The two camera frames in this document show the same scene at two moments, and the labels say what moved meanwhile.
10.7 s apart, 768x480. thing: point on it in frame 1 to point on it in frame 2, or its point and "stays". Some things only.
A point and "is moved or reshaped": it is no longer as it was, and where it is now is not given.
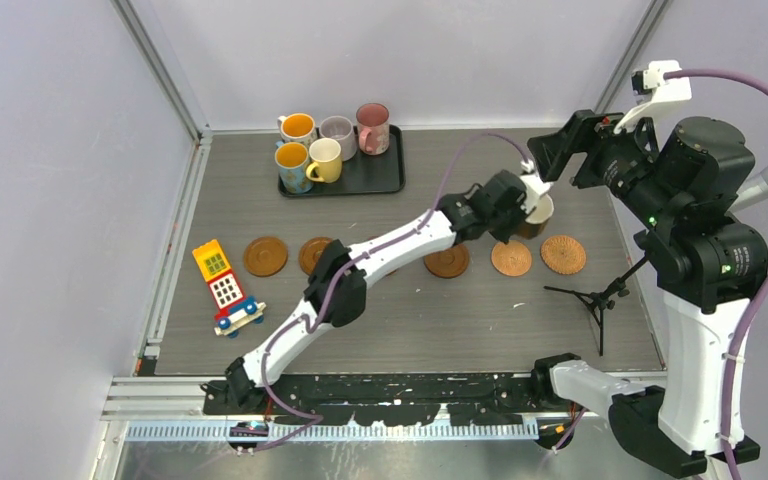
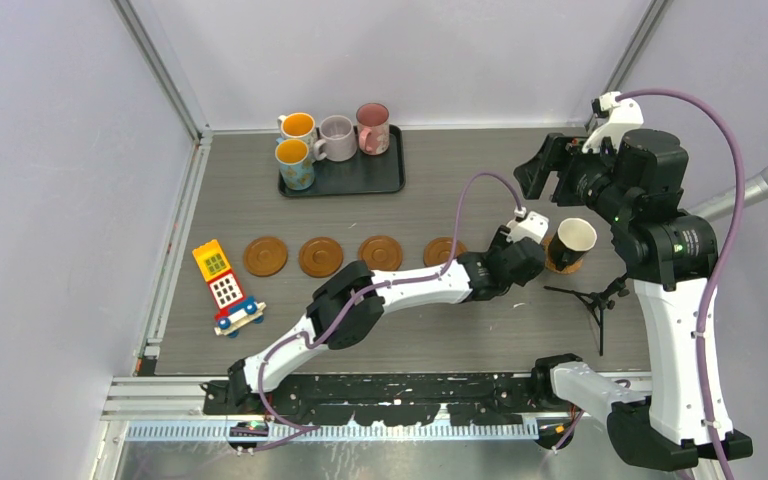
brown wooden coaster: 449,263 stays
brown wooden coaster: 265,256 stays
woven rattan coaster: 563,254 stays
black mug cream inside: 536,223 is moved or reshaped
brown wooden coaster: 310,252 stays
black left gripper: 505,234 to 501,244
